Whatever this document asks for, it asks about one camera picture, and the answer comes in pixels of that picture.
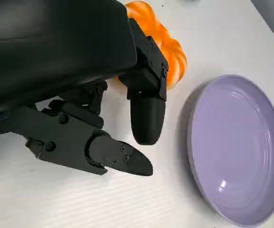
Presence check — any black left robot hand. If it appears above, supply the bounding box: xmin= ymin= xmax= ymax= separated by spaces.
xmin=0 ymin=0 xmax=169 ymax=177

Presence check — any orange white toy bread roll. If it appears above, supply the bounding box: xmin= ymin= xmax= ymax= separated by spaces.
xmin=114 ymin=1 xmax=188 ymax=90

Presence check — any lilac plate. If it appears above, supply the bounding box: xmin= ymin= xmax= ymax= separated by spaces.
xmin=187 ymin=74 xmax=274 ymax=228

